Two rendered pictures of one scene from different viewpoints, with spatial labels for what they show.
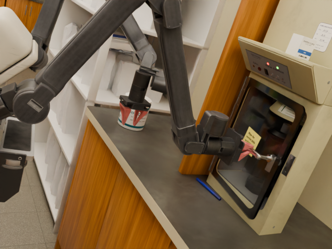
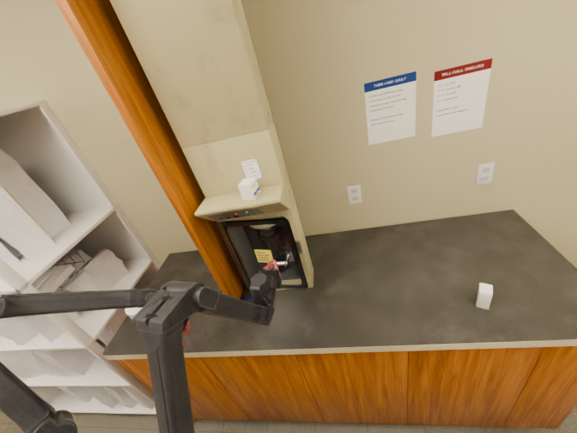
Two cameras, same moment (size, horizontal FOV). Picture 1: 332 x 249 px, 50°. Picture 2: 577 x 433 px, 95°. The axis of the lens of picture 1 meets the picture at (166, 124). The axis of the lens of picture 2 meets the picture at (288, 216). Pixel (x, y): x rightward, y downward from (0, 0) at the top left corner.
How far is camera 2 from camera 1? 0.56 m
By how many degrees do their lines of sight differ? 39
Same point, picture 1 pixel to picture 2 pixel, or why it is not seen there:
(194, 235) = (305, 337)
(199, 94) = (151, 236)
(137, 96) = not seen: hidden behind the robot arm
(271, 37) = (209, 190)
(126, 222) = (244, 369)
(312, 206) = not seen: hidden behind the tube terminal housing
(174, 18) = (212, 298)
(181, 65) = (231, 301)
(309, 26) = (233, 168)
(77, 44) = (177, 416)
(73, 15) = not seen: outside the picture
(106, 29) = (181, 375)
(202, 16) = (78, 186)
